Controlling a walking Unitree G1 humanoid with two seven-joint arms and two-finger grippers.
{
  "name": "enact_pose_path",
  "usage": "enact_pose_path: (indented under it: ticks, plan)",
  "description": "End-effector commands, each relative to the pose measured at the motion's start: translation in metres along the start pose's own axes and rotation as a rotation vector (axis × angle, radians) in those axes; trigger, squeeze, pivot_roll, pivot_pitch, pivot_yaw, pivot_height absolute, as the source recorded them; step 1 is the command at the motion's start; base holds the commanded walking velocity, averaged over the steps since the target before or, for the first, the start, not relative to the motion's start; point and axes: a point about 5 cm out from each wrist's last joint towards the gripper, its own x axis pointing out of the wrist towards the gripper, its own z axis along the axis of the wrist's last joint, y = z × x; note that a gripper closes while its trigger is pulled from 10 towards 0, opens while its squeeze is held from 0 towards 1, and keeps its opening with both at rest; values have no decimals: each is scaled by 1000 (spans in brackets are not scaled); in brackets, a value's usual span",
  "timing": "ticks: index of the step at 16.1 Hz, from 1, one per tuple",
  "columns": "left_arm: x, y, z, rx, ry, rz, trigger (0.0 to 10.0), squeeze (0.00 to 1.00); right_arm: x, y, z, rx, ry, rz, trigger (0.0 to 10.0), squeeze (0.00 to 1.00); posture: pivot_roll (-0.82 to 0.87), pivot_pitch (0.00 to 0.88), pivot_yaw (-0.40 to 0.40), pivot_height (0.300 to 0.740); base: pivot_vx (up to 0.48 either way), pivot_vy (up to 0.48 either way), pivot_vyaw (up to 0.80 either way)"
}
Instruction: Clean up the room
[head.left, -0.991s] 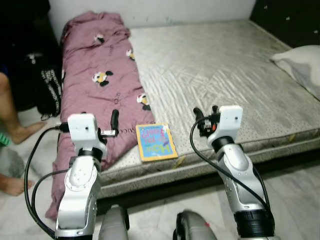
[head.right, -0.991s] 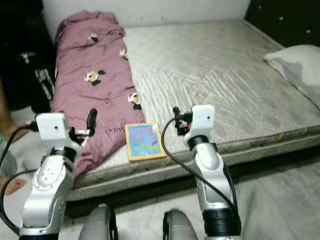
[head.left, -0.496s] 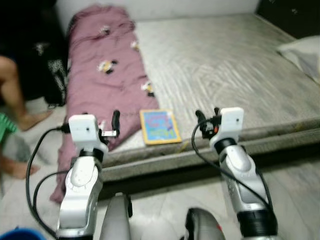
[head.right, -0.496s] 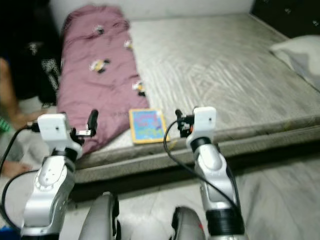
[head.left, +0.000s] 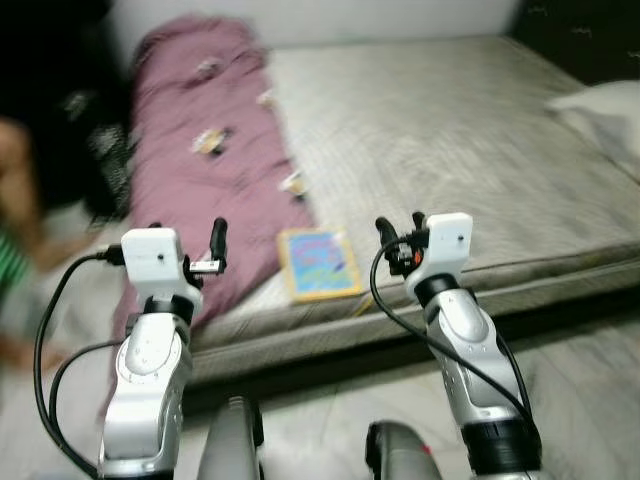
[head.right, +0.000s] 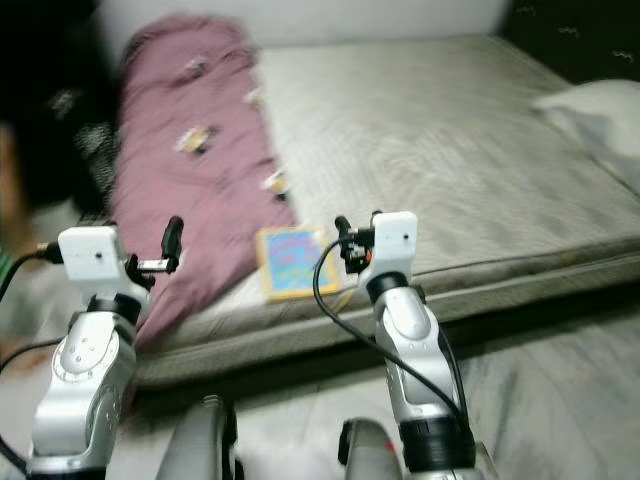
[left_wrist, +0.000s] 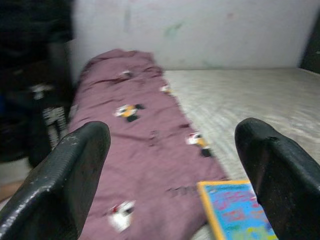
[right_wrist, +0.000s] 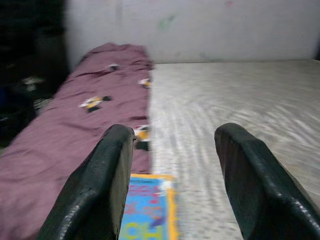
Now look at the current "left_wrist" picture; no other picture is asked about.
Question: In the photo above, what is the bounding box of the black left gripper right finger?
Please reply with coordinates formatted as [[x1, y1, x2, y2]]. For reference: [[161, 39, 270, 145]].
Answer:
[[234, 117, 320, 240]]

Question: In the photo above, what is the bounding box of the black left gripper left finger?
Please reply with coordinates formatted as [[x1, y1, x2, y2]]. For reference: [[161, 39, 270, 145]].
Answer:
[[0, 121, 112, 240]]

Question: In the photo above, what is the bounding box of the blue yellow children's book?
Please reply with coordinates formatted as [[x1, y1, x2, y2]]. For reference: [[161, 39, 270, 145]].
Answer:
[[197, 179, 278, 240]]

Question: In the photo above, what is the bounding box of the purple cartoon print blanket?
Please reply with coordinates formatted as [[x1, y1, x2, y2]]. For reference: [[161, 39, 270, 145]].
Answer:
[[68, 48, 228, 240]]

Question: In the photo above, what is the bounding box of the black garment with white print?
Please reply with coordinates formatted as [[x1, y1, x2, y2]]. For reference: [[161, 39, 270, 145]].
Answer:
[[0, 0, 75, 166]]

